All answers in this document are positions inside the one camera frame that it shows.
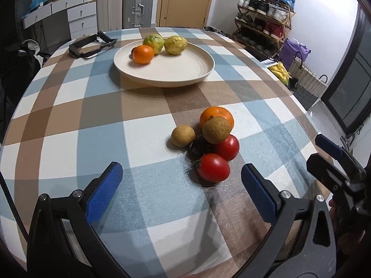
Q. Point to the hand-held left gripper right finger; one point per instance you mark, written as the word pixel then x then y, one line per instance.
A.
pixel 257 194

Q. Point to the green yellow fruit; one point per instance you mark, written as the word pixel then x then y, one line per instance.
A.
pixel 153 42

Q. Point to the small dark fruit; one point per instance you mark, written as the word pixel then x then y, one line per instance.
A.
pixel 200 150

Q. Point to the woven basket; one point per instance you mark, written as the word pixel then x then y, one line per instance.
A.
pixel 307 78

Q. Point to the wooden door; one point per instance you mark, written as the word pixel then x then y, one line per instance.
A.
pixel 187 1

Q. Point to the white desk with drawers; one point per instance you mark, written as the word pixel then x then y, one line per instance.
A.
pixel 78 14

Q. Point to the rows of shoes on rack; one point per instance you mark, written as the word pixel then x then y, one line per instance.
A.
pixel 260 5

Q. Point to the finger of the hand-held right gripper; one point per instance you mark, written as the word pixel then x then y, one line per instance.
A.
pixel 330 147
pixel 324 168

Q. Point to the black phone holder frame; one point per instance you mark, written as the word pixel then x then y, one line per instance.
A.
pixel 87 46

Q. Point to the brown longan fruit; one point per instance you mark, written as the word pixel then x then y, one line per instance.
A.
pixel 217 131
pixel 181 135

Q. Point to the white suitcase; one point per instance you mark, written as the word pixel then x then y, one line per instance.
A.
pixel 109 5

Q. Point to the small orange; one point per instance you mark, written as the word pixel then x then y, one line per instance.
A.
pixel 143 54

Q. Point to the yellow trash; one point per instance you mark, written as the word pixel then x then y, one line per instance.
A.
pixel 279 71

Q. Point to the silver suitcase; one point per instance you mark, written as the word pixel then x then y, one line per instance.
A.
pixel 138 4

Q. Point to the checked tablecloth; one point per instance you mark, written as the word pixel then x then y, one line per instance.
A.
pixel 116 107

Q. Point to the black jacket pile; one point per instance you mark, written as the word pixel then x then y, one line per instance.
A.
pixel 20 63

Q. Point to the large orange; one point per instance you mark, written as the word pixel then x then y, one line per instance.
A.
pixel 216 115

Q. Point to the purple bag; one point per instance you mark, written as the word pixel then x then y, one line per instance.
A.
pixel 293 52

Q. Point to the cream round plate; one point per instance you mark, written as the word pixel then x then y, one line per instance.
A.
pixel 165 63

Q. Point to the dark glass door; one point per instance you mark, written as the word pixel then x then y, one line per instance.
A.
pixel 353 72

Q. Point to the red tomato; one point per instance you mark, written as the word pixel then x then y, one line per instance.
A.
pixel 213 168
pixel 229 148

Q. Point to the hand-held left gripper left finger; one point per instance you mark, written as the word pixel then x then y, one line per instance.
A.
pixel 106 191

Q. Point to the shoes on floor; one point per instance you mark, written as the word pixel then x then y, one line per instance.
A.
pixel 217 31

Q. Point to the yellow wrinkled fruit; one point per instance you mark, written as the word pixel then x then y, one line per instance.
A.
pixel 175 45

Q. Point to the blue plastic bag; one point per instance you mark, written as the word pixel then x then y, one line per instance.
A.
pixel 40 1

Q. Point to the wooden shoe rack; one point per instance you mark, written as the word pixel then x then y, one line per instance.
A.
pixel 285 29

